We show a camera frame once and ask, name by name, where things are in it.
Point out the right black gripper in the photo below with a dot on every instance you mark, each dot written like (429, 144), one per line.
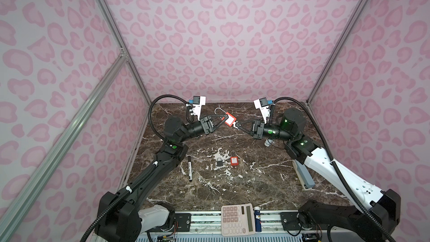
(258, 130)

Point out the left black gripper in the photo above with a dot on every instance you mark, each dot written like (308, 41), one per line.
(206, 124)

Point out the red padlock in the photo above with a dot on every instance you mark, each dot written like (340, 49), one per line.
(234, 159)
(228, 118)

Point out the small grey padlock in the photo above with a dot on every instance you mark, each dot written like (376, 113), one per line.
(219, 162)

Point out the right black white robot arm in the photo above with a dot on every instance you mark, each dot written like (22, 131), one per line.
(373, 213)

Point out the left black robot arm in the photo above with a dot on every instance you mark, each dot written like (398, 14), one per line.
(118, 218)

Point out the light blue grey case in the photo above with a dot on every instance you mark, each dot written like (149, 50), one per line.
(268, 142)

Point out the black marker pen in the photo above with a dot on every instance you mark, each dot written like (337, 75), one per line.
(190, 170)

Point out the blue grey stapler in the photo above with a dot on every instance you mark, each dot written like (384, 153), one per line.
(305, 178)

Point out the blue white glue stick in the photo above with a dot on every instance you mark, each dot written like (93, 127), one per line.
(258, 222)

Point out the pink white calculator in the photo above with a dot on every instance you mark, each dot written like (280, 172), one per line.
(237, 220)

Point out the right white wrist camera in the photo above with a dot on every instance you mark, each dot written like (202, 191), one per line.
(264, 106)

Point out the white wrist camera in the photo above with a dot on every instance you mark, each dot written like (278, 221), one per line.
(264, 106)
(194, 107)

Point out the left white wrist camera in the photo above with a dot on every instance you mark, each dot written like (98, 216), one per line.
(194, 107)

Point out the aluminium front rail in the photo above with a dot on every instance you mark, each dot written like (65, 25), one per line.
(277, 226)

